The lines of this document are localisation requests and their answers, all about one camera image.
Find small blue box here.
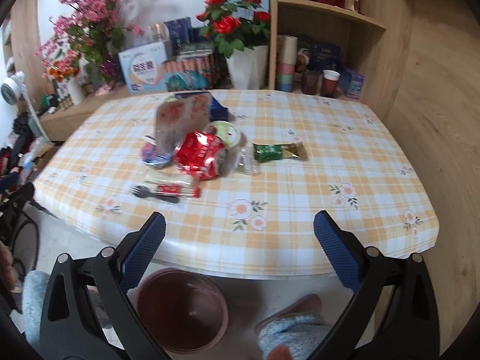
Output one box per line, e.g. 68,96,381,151
337,68,365,100

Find dark blue patterned box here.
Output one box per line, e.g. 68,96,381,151
164,17,191,55

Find white blue probiotic box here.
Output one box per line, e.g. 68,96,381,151
118,41,172,95

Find white plant pot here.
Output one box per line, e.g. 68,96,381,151
226,46,269,90

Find dark blue carton box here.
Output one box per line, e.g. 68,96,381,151
173,91,230,122

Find wooden shelf unit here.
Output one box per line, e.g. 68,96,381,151
268,0,413,120

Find red sauce packet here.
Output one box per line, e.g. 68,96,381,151
156,184,201,198

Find black plastic spork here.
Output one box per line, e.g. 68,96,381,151
131,185,180,204

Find white napkin packet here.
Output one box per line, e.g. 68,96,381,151
144,168,198,188

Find pink blossom plant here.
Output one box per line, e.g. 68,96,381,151
36,0,144,84

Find yogurt cup lid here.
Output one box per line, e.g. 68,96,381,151
205,120,242,149

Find teal pink gift box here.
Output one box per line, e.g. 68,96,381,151
163,56,216,92

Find grey fuzzy slipper right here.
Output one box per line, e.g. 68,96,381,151
255,294,332,359

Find white desk fan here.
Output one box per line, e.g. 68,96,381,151
1,71,50,141

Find green gold snack wrapper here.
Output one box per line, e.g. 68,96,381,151
253,142,308,163

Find red paper cup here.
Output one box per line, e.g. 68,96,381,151
320,69,340,98

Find red rose plant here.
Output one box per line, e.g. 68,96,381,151
196,0,271,59

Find clear plastic screw bag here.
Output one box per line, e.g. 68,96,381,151
235,147,259,176

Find floral snack package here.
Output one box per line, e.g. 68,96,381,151
154,94,212,155

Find blue foil wrapper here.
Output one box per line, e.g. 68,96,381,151
141,142,173,169

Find grey fuzzy slipper left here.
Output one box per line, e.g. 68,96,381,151
21,270,113,353

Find grey fuzzy slipper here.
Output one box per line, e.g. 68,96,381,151
21,270,113,353
255,294,332,359

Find stacked pastel cups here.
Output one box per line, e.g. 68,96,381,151
276,35,298,92

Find crushed red soda can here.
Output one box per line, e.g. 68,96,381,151
173,131,229,180

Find dark book box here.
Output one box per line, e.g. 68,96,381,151
176,41,215,60

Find low wooden cabinet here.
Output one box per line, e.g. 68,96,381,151
40,86,129,142

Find pink trash bin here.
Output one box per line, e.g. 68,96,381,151
136,268,229,354

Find brown glass cup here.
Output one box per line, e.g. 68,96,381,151
302,69,320,95

